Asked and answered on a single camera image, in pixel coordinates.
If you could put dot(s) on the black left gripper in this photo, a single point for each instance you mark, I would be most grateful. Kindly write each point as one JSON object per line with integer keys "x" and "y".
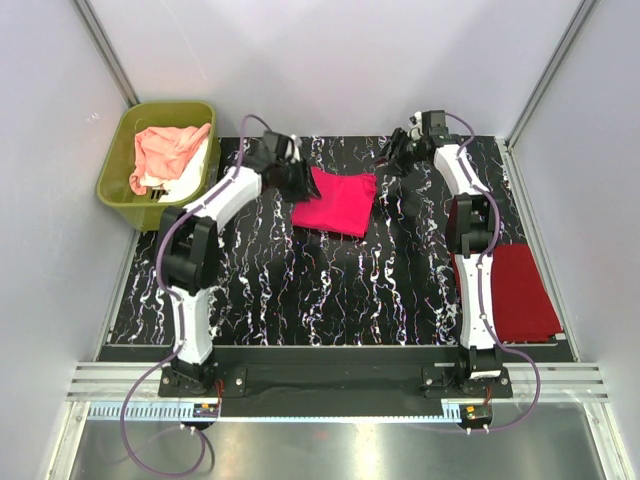
{"x": 305, "y": 188}

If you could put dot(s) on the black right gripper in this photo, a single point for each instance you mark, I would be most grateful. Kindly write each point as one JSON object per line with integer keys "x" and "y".
{"x": 398, "y": 167}

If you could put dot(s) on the bright pink t shirt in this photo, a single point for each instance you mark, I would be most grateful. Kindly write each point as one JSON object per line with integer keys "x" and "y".
{"x": 344, "y": 206}

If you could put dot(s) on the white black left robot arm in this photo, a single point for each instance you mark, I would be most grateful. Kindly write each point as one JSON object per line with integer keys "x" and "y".
{"x": 188, "y": 257}

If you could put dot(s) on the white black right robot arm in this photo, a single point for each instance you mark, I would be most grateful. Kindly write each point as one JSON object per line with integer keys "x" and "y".
{"x": 471, "y": 235}

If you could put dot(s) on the white cloth in tub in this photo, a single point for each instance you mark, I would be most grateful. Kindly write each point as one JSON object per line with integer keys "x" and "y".
{"x": 187, "y": 184}

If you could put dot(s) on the peach pink cloth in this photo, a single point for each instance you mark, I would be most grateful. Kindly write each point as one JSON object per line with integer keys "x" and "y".
{"x": 162, "y": 154}

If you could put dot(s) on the olive green plastic tub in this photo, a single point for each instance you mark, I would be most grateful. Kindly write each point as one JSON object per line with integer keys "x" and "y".
{"x": 143, "y": 212}

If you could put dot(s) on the dark red folded t shirt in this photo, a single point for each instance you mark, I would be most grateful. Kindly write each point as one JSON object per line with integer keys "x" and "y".
{"x": 503, "y": 298}

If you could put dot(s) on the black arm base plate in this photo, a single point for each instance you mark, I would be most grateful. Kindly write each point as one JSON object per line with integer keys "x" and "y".
{"x": 422, "y": 355}

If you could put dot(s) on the white slotted cable duct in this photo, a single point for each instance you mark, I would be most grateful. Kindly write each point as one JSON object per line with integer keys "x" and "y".
{"x": 438, "y": 411}

